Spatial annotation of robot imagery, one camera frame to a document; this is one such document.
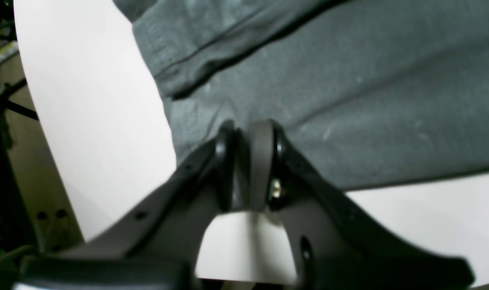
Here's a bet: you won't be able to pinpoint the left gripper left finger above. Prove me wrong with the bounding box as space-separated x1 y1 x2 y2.
14 120 237 290

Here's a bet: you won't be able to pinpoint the grey T-shirt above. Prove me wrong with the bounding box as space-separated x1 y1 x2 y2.
114 0 489 189

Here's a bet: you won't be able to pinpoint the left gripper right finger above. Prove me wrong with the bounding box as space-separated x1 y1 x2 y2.
269 121 475 290

